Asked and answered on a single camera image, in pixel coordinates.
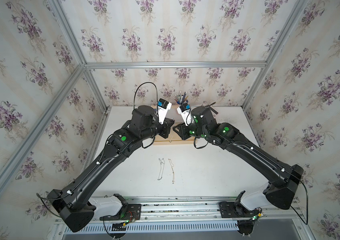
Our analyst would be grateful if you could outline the wooden jewelry display stand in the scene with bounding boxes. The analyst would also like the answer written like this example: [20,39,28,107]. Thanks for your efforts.
[154,105,194,146]

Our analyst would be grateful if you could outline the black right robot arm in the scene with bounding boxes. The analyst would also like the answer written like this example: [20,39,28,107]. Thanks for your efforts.
[173,104,305,223]

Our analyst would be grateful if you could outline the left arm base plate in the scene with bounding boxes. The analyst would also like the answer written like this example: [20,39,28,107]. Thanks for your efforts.
[100,204,142,221]

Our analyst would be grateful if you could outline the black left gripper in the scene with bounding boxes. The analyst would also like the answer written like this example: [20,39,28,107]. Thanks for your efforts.
[139,116,177,141]

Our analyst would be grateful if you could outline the gold chain necklace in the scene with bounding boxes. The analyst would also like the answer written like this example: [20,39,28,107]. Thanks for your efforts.
[167,158,176,184]

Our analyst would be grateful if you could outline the silver chain necklace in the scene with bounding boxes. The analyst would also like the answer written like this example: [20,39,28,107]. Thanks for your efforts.
[157,157,166,181]

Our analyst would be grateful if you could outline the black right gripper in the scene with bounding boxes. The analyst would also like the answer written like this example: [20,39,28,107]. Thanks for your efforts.
[171,120,210,141]

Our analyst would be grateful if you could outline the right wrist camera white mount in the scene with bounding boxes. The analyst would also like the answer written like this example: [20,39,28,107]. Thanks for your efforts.
[177,103,193,126]

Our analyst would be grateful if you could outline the aluminium mounting rail frame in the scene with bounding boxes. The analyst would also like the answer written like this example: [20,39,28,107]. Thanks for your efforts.
[47,197,314,240]

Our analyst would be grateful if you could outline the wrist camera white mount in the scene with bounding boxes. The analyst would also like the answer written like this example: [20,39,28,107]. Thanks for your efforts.
[177,103,193,126]
[157,99,172,125]

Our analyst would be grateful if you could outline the pink pen holder cup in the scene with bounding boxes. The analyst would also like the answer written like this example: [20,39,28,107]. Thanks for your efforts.
[174,92,189,105]

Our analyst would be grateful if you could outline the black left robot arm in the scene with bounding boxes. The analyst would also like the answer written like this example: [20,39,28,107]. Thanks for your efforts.
[45,104,175,233]

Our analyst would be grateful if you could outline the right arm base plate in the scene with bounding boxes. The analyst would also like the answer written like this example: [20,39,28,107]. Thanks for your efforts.
[219,201,262,220]

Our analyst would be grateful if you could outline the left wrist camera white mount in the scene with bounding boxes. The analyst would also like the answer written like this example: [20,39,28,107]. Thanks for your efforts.
[157,99,172,125]

